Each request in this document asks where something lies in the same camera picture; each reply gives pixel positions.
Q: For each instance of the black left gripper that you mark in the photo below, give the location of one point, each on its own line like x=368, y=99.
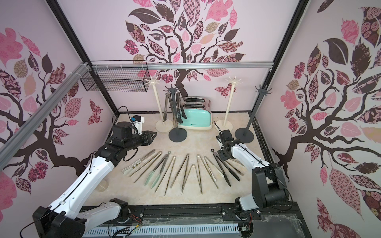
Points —
x=148, y=136

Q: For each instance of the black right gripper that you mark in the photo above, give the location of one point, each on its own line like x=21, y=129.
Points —
x=222, y=146

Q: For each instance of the slotted steel spatula tongs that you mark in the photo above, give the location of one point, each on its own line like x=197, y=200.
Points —
x=170, y=103

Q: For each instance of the grey utensil rack stand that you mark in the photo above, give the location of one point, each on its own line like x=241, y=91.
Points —
x=176, y=134

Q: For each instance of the black silicone tip tongs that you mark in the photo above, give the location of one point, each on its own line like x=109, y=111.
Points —
x=181, y=115

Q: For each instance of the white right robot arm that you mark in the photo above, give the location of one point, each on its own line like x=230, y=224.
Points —
x=268, y=183

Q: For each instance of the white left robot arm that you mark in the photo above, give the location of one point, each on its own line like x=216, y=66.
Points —
x=63, y=217

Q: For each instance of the cream utensil rack right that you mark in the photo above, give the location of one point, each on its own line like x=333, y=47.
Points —
x=228, y=91

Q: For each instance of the cream utensil rack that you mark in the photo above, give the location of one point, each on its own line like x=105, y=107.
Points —
x=160, y=126
x=228, y=91

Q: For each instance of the cream utensil rack left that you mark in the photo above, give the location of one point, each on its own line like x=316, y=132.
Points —
x=160, y=126

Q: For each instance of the grey utensil rack right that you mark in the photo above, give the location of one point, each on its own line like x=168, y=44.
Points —
x=244, y=134

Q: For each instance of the green silicone tip tongs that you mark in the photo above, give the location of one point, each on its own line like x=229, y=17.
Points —
x=155, y=174

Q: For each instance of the black nylon tongs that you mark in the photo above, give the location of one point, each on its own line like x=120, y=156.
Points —
x=222, y=166

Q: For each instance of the long steel tongs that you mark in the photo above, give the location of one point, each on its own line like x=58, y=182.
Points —
x=169, y=173

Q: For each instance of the steel tongs white tips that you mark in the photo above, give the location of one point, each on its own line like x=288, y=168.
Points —
x=128, y=169

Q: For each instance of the short steel tongs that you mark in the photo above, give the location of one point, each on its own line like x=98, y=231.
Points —
x=192, y=182

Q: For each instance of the mint green toaster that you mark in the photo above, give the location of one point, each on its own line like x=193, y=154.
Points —
x=198, y=113

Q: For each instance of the clear glass lid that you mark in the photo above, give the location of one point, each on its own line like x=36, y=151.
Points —
x=102, y=186

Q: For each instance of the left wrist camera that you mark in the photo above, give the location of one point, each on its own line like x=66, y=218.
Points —
x=138, y=122

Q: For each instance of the black wire basket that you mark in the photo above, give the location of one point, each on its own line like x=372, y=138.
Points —
x=131, y=77

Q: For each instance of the aluminium frame rail back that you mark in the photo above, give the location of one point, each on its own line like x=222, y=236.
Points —
x=165, y=66

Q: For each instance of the aluminium frame rail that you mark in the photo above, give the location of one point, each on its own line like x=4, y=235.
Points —
x=165, y=66
x=10, y=148

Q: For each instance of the white cable duct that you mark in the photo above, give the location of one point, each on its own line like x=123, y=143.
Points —
x=163, y=231

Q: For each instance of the aluminium frame rail left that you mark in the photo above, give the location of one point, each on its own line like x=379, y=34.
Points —
x=10, y=148

